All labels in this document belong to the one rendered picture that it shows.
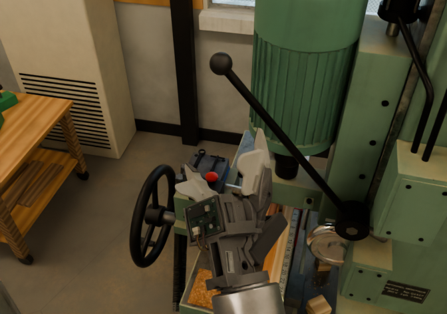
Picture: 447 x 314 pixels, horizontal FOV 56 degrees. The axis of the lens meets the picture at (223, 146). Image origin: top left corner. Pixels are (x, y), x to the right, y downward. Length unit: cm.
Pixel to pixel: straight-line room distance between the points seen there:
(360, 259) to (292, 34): 42
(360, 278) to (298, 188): 22
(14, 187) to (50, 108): 44
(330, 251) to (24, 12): 182
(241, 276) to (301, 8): 37
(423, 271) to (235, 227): 53
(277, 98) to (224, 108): 175
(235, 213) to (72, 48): 178
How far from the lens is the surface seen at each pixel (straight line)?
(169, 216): 117
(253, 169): 56
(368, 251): 83
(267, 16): 66
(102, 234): 223
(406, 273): 98
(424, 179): 66
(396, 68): 69
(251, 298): 53
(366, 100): 72
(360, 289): 87
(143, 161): 254
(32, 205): 223
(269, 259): 95
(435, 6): 65
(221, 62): 62
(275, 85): 70
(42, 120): 212
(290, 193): 93
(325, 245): 88
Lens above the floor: 173
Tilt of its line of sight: 42 degrees down
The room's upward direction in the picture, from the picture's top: straight up
